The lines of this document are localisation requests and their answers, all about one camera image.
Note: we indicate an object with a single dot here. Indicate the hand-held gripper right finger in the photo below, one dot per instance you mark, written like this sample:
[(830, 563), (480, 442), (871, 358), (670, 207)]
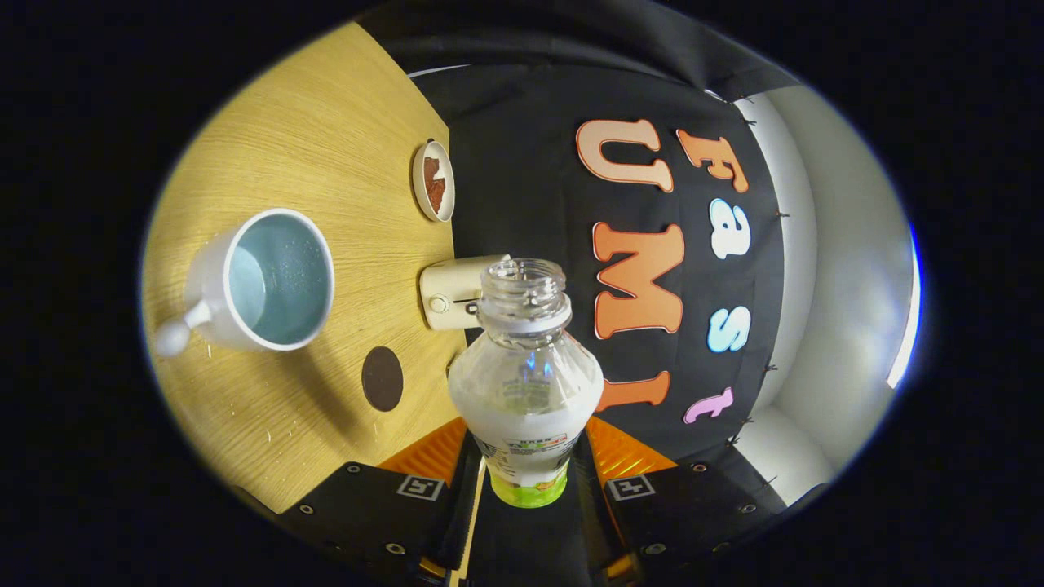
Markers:
[(693, 509)]

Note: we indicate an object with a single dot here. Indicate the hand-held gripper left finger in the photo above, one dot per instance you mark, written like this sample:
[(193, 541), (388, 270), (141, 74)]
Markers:
[(367, 514)]

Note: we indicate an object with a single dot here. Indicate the dark brown round coaster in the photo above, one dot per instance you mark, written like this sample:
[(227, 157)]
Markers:
[(382, 379)]

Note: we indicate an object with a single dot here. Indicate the clear juice bottle green label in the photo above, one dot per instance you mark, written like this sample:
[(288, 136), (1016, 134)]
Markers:
[(526, 391)]

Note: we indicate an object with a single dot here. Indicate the white cup blue inside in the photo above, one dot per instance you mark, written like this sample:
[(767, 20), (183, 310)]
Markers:
[(281, 277)]

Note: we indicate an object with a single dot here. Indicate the white toaster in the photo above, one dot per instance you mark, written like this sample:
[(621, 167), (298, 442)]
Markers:
[(449, 293)]

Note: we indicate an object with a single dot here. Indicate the white round plate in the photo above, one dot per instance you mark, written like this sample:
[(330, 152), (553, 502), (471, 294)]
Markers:
[(420, 183)]

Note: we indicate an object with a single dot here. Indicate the wooden table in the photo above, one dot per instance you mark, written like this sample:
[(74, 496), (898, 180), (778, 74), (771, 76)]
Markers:
[(326, 122)]

